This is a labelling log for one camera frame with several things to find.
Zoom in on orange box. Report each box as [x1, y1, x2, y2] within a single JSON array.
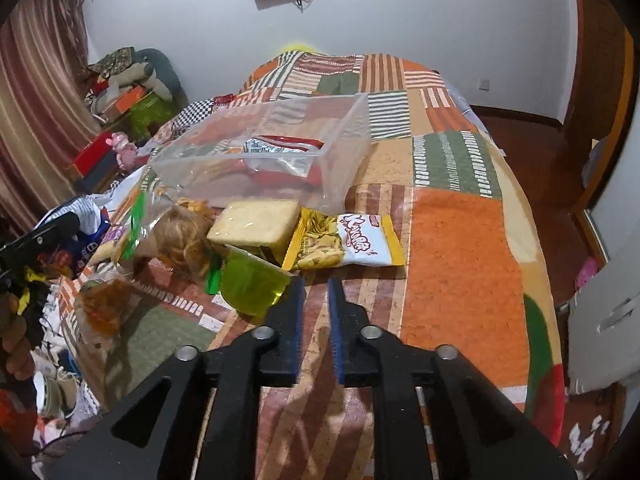
[[99, 86, 147, 122]]

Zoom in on patchwork blanket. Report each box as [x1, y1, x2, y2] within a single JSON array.
[[60, 51, 567, 480]]

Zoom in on person's left hand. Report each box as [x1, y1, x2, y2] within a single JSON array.
[[0, 292, 32, 386]]

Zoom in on white cabinet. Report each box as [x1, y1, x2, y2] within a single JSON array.
[[567, 160, 640, 393]]

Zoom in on red box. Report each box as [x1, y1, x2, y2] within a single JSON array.
[[71, 132, 117, 177]]

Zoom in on clear plastic container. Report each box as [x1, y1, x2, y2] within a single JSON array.
[[149, 92, 374, 217]]

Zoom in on wooden door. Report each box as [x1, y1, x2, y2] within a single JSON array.
[[564, 0, 637, 221]]

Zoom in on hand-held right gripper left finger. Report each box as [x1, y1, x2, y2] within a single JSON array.
[[47, 275, 307, 480]]

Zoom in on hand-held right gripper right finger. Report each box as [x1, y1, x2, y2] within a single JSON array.
[[327, 277, 592, 480]]

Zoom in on pink plush toy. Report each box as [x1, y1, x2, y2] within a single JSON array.
[[111, 131, 137, 170]]

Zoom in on red snack packet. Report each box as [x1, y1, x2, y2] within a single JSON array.
[[242, 134, 327, 187]]

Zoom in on green jelly cup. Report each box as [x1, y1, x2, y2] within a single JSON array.
[[219, 247, 292, 320]]

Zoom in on clear packet of fried snacks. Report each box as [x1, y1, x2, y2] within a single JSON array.
[[74, 279, 137, 343]]

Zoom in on pink slipper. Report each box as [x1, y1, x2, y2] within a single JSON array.
[[574, 257, 599, 292]]

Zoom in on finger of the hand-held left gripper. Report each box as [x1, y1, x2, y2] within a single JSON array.
[[0, 214, 83, 275]]

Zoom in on sponge cake slice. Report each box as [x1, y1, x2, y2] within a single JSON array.
[[206, 198, 302, 263]]

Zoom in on pile of clothes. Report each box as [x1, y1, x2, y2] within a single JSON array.
[[20, 194, 121, 433]]

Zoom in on green box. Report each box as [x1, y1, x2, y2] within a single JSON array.
[[125, 94, 177, 137]]

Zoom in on striped brown curtain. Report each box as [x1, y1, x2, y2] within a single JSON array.
[[0, 0, 103, 236]]

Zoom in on green label bread packet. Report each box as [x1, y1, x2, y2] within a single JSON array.
[[114, 189, 222, 282]]

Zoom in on white cloth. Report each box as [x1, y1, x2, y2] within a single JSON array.
[[92, 164, 151, 211]]

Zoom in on yellow chips packet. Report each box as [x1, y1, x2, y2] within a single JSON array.
[[281, 208, 407, 272]]

